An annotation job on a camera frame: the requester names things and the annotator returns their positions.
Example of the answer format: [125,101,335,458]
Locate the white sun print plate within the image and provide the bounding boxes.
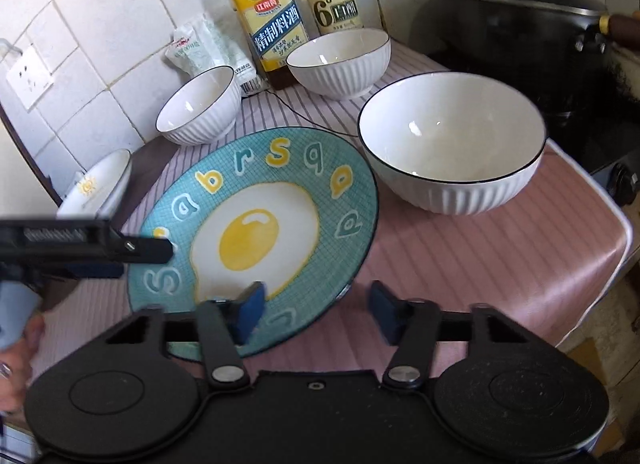
[56,150,132,219]

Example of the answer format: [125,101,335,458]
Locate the teal fried egg plate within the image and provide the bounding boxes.
[128,127,378,357]

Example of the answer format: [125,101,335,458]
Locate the large white ribbed bowl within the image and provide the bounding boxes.
[357,72,547,216]

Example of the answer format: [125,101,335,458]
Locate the small white ribbed bowl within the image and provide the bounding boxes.
[286,28,392,101]
[155,65,241,146]

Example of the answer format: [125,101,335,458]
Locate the left hand with painted nails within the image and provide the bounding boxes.
[0,313,46,414]

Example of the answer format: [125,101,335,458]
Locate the white cutting board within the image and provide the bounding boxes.
[0,109,61,218]

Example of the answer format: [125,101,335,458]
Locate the white seasoning bag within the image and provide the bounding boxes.
[165,14,268,96]

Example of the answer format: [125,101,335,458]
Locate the black wok with lid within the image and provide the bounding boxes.
[406,0,640,180]

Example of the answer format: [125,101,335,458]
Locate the yellow label cooking wine bottle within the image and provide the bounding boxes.
[230,0,309,91]

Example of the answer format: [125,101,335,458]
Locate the white wall socket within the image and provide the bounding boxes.
[6,46,54,112]

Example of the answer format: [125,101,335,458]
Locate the black power cable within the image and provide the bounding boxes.
[241,86,362,140]

